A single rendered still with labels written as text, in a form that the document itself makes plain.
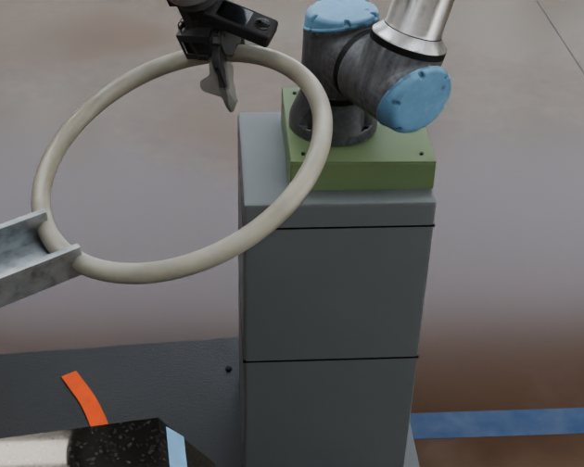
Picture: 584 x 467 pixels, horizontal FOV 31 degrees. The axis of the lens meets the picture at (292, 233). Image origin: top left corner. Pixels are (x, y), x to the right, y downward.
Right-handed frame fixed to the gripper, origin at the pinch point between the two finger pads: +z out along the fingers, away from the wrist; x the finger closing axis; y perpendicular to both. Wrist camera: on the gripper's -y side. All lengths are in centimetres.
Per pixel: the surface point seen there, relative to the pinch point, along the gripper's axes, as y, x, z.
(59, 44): 221, -166, 145
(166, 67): 11.2, 4.6, -7.6
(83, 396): 84, 14, 106
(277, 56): -9.3, 2.2, -8.5
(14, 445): 17, 67, 12
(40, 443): 13, 65, 14
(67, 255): 6.2, 46.2, -10.2
